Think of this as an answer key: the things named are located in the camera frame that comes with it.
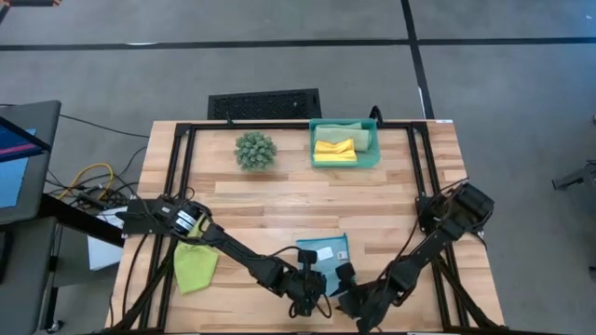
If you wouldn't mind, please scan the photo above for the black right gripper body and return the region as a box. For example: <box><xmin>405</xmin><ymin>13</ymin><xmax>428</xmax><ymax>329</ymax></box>
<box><xmin>335</xmin><ymin>262</ymin><xmax>388</xmax><ymax>334</ymax></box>

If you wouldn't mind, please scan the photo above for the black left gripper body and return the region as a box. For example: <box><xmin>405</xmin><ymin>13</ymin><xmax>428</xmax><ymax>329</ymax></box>
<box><xmin>285</xmin><ymin>248</ymin><xmax>327</xmax><ymax>319</ymax></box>

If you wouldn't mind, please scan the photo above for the light blue microfiber towel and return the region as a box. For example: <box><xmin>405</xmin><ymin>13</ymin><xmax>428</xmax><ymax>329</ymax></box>
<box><xmin>296</xmin><ymin>232</ymin><xmax>351</xmax><ymax>298</ymax></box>

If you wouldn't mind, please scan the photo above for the yellow microfiber towel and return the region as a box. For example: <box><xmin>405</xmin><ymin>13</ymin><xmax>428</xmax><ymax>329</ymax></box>
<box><xmin>312</xmin><ymin>138</ymin><xmax>359</xmax><ymax>163</ymax></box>

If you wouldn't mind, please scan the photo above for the pale green microfiber towel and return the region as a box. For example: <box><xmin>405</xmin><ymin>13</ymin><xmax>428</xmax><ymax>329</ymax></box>
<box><xmin>314</xmin><ymin>121</ymin><xmax>373</xmax><ymax>153</ymax></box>

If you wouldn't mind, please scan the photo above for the lime green microfiber towel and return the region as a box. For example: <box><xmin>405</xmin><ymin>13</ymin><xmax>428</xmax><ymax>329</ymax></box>
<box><xmin>173</xmin><ymin>218</ymin><xmax>220</xmax><ymax>296</ymax></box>

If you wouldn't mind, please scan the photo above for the teal plastic basket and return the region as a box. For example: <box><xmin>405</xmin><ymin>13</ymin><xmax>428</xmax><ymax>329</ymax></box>
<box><xmin>308</xmin><ymin>117</ymin><xmax>382</xmax><ymax>170</ymax></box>

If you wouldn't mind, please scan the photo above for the potted artificial green plant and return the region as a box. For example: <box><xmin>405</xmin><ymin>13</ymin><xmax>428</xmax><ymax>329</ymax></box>
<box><xmin>233</xmin><ymin>131</ymin><xmax>278</xmax><ymax>172</ymax></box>

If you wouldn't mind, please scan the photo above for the white paper sheet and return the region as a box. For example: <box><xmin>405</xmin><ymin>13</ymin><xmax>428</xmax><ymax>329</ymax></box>
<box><xmin>87</xmin><ymin>207</ymin><xmax>129</xmax><ymax>272</ymax></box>

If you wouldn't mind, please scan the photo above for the black desk bar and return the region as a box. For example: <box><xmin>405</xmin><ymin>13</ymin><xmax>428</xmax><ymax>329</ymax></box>
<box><xmin>39</xmin><ymin>193</ymin><xmax>127</xmax><ymax>248</ymax></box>

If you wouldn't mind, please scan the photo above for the black stand foot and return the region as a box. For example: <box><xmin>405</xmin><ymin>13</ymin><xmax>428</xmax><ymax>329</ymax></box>
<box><xmin>551</xmin><ymin>160</ymin><xmax>596</xmax><ymax>199</ymax></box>

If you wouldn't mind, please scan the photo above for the grey computer monitor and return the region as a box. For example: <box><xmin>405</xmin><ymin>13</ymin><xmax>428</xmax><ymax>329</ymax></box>
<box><xmin>0</xmin><ymin>100</ymin><xmax>62</xmax><ymax>227</ymax></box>

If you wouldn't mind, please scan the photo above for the black bar with orange ends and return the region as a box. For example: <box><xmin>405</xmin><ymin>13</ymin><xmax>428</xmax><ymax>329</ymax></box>
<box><xmin>0</xmin><ymin>0</ymin><xmax>61</xmax><ymax>8</ymax></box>

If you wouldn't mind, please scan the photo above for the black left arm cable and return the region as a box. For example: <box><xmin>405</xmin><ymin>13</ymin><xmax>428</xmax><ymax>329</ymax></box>
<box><xmin>260</xmin><ymin>245</ymin><xmax>334</xmax><ymax>320</ymax></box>

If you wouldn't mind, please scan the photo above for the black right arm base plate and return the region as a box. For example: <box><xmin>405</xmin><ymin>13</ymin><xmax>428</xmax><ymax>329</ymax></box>
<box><xmin>415</xmin><ymin>194</ymin><xmax>485</xmax><ymax>234</ymax></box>

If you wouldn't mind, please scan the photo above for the black aluminium table frame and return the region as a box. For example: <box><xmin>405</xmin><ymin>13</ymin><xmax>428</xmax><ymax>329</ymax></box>
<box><xmin>105</xmin><ymin>120</ymin><xmax>508</xmax><ymax>335</ymax></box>

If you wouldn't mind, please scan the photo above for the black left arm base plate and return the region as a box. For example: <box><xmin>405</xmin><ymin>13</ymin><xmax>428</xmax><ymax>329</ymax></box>
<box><xmin>121</xmin><ymin>198</ymin><xmax>187</xmax><ymax>235</ymax></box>

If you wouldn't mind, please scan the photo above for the black floor cable bundle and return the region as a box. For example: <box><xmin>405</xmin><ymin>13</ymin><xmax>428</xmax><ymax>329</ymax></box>
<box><xmin>44</xmin><ymin>114</ymin><xmax>150</xmax><ymax>213</ymax></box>

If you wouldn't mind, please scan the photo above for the yellow cable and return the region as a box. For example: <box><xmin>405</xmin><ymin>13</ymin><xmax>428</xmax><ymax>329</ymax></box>
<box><xmin>56</xmin><ymin>162</ymin><xmax>115</xmax><ymax>201</ymax></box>

